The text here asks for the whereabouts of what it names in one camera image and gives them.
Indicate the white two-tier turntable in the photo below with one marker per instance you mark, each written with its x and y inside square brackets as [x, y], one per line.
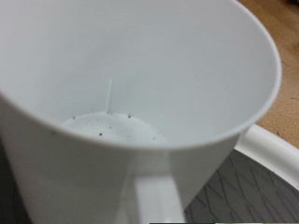
[271, 149]

